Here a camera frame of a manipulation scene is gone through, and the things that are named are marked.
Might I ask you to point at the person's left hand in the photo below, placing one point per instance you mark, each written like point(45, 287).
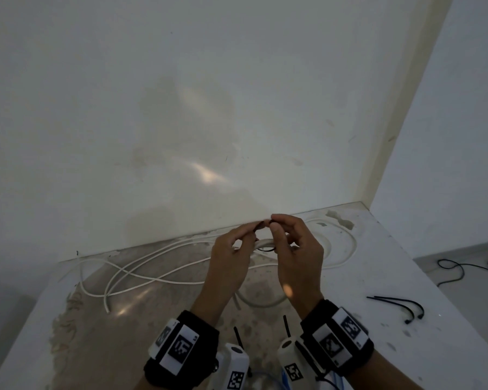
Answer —
point(227, 272)

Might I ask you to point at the person's right hand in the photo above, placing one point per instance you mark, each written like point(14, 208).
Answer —
point(301, 264)

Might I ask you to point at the black zip tie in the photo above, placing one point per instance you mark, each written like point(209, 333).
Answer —
point(239, 339)
point(268, 250)
point(286, 326)
point(406, 299)
point(394, 303)

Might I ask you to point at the person's right forearm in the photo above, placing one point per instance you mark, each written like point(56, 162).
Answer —
point(386, 373)

